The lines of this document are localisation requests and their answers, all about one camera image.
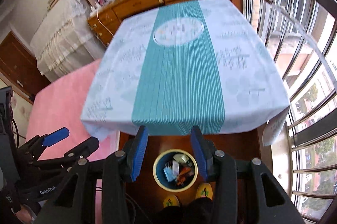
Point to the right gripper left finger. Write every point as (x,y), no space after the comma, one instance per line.
(137,152)

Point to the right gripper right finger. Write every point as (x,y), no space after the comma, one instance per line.
(202,153)

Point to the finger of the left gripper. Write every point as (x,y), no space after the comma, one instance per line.
(55,137)
(82,150)

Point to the yellow blue trash bin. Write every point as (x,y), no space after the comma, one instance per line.
(175,170)

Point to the pink bed sheet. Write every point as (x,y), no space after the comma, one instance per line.
(60,105)

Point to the right yellow slipper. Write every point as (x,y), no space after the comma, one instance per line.
(204,190)

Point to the yellow slipper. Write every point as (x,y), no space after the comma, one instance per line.
(171,201)
(204,190)

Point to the left yellow slipper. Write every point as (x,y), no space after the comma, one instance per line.
(171,201)

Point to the brown wooden door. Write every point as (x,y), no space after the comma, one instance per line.
(19,66)

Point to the teal white tablecloth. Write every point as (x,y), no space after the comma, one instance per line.
(195,63)

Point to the lace covered cabinet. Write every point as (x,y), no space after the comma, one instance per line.
(64,41)

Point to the wooden dresser desk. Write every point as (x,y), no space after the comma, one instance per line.
(106,21)

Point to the window metal grille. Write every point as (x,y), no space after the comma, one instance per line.
(300,36)

